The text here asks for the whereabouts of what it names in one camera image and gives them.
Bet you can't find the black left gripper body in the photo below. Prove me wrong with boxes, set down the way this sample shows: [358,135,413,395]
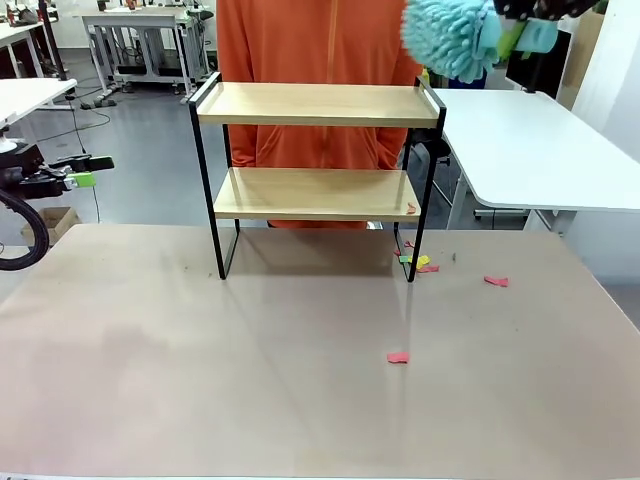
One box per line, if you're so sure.
[0,143,67,200]

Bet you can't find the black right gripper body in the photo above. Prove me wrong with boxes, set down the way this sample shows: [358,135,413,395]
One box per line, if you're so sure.
[492,0,601,23]

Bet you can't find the teal microfiber duster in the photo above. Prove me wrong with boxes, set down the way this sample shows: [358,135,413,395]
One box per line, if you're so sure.
[401,0,559,85]

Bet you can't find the cardboard box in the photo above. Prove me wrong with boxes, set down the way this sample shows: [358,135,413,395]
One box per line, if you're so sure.
[20,206,82,247]

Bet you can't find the black monitor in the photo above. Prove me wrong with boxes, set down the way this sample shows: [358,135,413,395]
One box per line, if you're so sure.
[504,27,572,100]

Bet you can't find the cardboard panel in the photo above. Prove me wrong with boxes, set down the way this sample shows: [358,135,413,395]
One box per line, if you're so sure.
[569,9,606,114]

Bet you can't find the large white table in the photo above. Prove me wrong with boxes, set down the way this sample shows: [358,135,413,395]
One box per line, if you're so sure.
[429,88,640,236]

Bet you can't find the black chair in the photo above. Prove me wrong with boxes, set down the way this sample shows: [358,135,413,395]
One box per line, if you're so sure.
[409,139,452,201]

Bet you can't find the person in orange jacket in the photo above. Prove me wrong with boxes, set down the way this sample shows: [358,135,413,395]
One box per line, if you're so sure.
[216,0,425,231]

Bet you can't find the thick black cable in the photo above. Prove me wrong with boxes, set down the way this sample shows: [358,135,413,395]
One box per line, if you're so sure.
[0,189,51,272]

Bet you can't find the black post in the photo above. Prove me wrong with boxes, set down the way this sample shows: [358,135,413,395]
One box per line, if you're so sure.
[38,0,69,82]

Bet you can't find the white desk with frame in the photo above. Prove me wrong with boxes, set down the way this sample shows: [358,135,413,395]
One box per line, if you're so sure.
[81,10,211,99]

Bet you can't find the black frame wooden shelf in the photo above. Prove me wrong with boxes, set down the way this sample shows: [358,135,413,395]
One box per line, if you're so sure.
[188,71,447,284]

